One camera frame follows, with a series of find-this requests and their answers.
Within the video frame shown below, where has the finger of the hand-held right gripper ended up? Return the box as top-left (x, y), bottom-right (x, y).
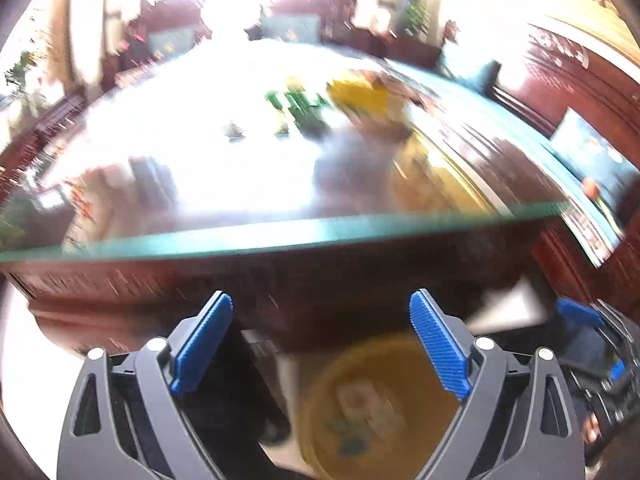
top-left (556, 298), bottom-right (626, 342)

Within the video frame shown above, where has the beige curtain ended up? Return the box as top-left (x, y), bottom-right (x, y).
top-left (65, 0), bottom-right (147, 88)

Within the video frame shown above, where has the yellow plastic trash bin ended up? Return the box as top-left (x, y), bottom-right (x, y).
top-left (299, 334), bottom-right (463, 480)

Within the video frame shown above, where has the yellow wrapper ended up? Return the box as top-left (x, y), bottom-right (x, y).
top-left (327, 72), bottom-right (396, 113)

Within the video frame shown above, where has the green packet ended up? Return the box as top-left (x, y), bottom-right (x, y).
top-left (265, 87), bottom-right (332, 136)

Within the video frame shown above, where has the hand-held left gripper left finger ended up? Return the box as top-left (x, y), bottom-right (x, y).
top-left (56, 290), bottom-right (236, 480)

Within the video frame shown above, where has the green potted plant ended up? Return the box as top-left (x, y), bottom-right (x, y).
top-left (399, 2), bottom-right (432, 37)
top-left (4, 52), bottom-right (37, 97)

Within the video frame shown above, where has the carved wooden table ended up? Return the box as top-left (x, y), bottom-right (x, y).
top-left (0, 40), bottom-right (626, 361)

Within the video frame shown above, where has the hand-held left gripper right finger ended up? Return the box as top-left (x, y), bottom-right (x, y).
top-left (409, 288), bottom-right (587, 480)

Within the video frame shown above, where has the wooden chair teal cushion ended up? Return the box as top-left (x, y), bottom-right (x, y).
top-left (490, 15), bottom-right (640, 268)
top-left (257, 0), bottom-right (361, 45)
top-left (145, 2), bottom-right (211, 61)

